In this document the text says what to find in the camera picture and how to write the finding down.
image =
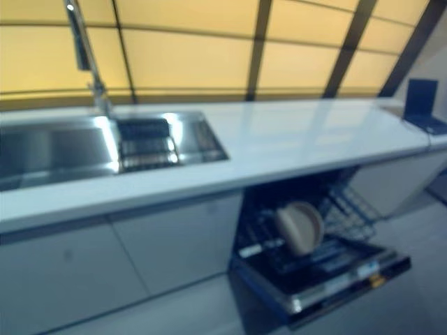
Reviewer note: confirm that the open black laptop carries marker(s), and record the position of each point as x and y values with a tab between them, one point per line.
422	104

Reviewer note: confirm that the white cabinet door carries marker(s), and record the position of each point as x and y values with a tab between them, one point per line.
174	240
59	272
394	181

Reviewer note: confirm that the stainless steel sink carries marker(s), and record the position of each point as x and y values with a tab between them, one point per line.
70	146

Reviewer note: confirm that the yellow window with dark frame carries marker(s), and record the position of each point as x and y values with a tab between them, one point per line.
209	52

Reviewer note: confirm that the chrome kitchen faucet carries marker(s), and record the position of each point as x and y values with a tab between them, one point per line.
85	52

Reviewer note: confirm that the black dishwasher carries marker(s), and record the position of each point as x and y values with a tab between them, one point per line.
314	272

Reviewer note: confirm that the black wooden sink rack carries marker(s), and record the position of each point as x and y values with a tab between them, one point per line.
146	146

